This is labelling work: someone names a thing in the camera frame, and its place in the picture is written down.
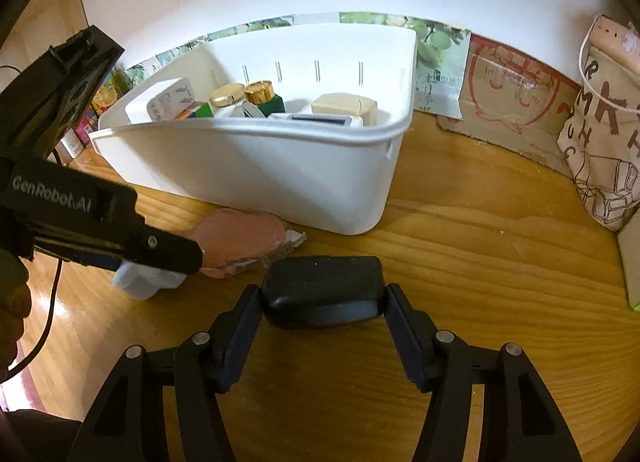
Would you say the green tissue pack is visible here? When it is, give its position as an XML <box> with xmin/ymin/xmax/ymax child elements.
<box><xmin>616</xmin><ymin>227</ymin><xmax>640</xmax><ymax>313</ymax></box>

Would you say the pink soap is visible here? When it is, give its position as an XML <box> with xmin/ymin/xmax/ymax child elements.
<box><xmin>191</xmin><ymin>209</ymin><xmax>307</xmax><ymax>279</ymax></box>

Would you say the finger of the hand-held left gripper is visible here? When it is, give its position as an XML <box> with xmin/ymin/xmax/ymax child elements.
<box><xmin>30</xmin><ymin>222</ymin><xmax>205</xmax><ymax>275</ymax></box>
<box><xmin>0</xmin><ymin>25</ymin><xmax>126</xmax><ymax>160</ymax></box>

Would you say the person's left hand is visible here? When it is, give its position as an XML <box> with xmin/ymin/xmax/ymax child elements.
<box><xmin>0</xmin><ymin>248</ymin><xmax>32</xmax><ymax>323</ymax></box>

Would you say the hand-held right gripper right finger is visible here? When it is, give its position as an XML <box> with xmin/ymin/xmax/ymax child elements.
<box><xmin>382</xmin><ymin>283</ymin><xmax>583</xmax><ymax>462</ymax></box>

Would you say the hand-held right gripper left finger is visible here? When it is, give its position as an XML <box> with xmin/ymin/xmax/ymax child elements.
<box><xmin>80</xmin><ymin>283</ymin><xmax>263</xmax><ymax>462</ymax></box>

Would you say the white plastic bin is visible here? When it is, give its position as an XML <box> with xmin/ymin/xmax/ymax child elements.
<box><xmin>89</xmin><ymin>22</ymin><xmax>419</xmax><ymax>235</ymax></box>

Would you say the green bottle with gold cap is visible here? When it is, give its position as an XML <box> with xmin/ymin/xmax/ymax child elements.
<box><xmin>243</xmin><ymin>81</ymin><xmax>286</xmax><ymax>119</ymax></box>

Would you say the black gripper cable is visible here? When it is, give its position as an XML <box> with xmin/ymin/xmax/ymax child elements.
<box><xmin>7</xmin><ymin>259</ymin><xmax>63</xmax><ymax>378</ymax></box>

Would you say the black case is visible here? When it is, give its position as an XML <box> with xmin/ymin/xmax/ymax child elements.
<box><xmin>260</xmin><ymin>255</ymin><xmax>387</xmax><ymax>330</ymax></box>

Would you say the letter-print fabric bag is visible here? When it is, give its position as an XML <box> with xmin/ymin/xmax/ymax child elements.
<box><xmin>557</xmin><ymin>14</ymin><xmax>640</xmax><ymax>233</ymax></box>

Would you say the orange snack packet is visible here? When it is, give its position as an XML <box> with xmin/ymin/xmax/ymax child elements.
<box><xmin>91</xmin><ymin>73</ymin><xmax>126</xmax><ymax>116</ymax></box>

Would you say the pink round box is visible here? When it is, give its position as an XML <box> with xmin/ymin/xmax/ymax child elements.
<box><xmin>592</xmin><ymin>14</ymin><xmax>640</xmax><ymax>56</ymax></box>

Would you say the white compact camera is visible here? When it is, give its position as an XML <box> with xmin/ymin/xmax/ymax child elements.
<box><xmin>269</xmin><ymin>112</ymin><xmax>364</xmax><ymax>129</ymax></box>

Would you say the gold lid jar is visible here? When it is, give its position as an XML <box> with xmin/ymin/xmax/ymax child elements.
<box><xmin>208</xmin><ymin>84</ymin><xmax>247</xmax><ymax>119</ymax></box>

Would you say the cardboard with face drawing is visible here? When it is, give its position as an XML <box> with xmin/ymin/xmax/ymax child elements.
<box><xmin>436</xmin><ymin>32</ymin><xmax>583</xmax><ymax>178</ymax></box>

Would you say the white charger adapter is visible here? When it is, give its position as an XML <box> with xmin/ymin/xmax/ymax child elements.
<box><xmin>125</xmin><ymin>78</ymin><xmax>197</xmax><ymax>124</ymax></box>

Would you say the white bottle-shaped case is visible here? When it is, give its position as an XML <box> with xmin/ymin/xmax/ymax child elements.
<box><xmin>110</xmin><ymin>262</ymin><xmax>187</xmax><ymax>302</ymax></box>

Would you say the beige block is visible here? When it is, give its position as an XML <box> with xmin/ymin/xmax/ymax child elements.
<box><xmin>311</xmin><ymin>92</ymin><xmax>377</xmax><ymax>127</ymax></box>

